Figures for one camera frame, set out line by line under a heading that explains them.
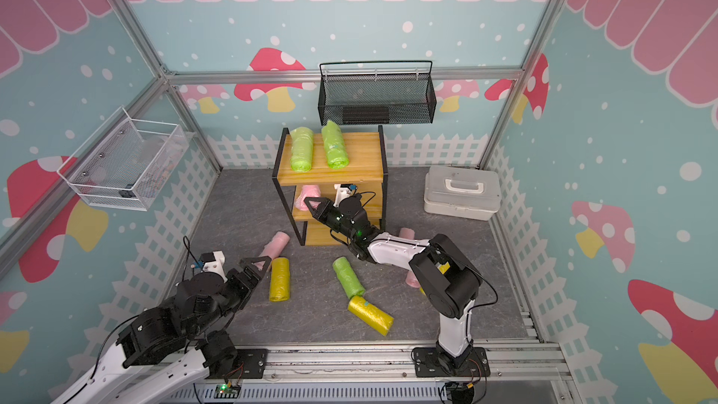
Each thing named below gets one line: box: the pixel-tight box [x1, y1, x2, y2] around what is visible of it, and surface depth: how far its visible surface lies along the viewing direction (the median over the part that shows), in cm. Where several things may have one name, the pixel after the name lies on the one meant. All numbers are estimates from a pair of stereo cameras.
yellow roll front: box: [347, 295, 395, 337], surface depth 81 cm
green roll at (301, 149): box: [289, 126, 315, 174], surface depth 75 cm
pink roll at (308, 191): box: [294, 184, 322, 212], surface depth 83 cm
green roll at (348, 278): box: [332, 256, 366, 299], surface depth 89 cm
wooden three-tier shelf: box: [272, 125, 388, 246], surface depth 76 cm
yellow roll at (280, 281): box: [269, 257, 291, 303], surface depth 86 cm
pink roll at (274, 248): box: [252, 230, 290, 271], surface depth 96 cm
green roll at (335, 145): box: [321, 119, 350, 171], surface depth 75 cm
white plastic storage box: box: [423, 165, 503, 222], surface depth 102 cm
